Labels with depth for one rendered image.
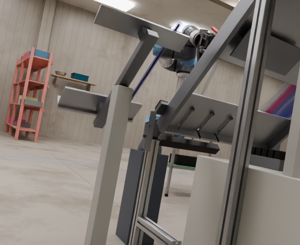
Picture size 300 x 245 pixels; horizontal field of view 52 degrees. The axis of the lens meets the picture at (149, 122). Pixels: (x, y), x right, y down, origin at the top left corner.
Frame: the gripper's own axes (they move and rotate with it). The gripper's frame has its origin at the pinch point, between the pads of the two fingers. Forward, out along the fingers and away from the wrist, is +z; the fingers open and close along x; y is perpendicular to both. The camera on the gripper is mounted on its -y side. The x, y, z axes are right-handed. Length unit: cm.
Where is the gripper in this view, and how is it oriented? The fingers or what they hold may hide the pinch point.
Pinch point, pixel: (218, 58)
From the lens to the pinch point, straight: 135.8
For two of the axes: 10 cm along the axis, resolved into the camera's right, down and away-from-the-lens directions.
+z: 2.8, 5.1, -8.1
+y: 1.8, -8.6, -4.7
